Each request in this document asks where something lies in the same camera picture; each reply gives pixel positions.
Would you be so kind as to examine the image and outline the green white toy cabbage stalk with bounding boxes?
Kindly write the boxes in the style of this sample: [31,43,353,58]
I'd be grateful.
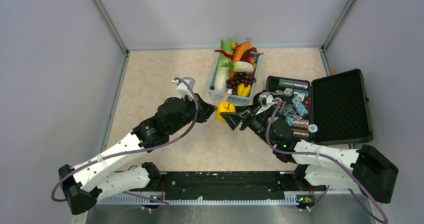
[213,39,237,90]

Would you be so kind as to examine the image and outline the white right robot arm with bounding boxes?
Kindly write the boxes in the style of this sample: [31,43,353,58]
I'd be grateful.
[218,104,399,204]

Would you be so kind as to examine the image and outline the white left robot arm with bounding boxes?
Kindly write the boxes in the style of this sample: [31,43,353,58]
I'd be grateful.
[58,94,216,215]

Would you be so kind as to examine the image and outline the light blue chip stack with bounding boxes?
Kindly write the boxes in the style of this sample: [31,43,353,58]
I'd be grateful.
[293,101,309,117]

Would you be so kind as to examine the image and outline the blue green chip row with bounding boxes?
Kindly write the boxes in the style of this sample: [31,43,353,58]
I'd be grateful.
[278,79,294,88]

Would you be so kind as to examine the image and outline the light blue plastic basket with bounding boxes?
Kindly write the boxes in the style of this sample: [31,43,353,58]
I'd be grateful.
[208,50,260,105]

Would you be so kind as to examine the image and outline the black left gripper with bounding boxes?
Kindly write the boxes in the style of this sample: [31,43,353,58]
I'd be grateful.
[168,93,218,135]

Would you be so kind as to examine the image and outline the dark red toy grapes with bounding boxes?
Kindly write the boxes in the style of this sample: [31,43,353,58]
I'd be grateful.
[225,71,256,95]

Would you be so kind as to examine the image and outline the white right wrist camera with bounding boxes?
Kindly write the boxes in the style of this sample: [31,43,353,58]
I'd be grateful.
[256,92,283,115]

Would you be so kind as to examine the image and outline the yellow toy bell pepper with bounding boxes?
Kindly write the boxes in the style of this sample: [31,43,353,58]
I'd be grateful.
[236,83,252,97]

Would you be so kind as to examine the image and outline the black poker chip case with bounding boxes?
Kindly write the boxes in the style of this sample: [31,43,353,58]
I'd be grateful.
[264,69,374,145]

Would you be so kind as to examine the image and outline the clear zip bag pink dots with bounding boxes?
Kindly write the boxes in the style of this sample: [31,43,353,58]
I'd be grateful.
[205,88,233,134]

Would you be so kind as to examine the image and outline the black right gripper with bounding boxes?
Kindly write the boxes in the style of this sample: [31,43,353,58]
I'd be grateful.
[221,101,276,147]

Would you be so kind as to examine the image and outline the red toy chili pepper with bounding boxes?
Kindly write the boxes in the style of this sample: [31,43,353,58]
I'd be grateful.
[214,49,234,59]

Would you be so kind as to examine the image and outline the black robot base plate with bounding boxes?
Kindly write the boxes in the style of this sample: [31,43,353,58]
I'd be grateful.
[135,171,326,201]

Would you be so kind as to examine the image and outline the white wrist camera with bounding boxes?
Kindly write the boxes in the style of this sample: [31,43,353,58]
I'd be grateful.
[172,77,196,101]
[256,92,283,115]

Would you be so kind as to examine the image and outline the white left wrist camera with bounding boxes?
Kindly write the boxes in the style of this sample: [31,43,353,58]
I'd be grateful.
[172,77,196,101]

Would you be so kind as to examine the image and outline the purple chip row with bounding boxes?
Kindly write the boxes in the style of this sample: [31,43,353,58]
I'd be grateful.
[293,81,309,90]

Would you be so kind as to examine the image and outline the clear round dealer button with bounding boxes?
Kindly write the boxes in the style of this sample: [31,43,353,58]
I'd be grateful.
[282,104,297,117]

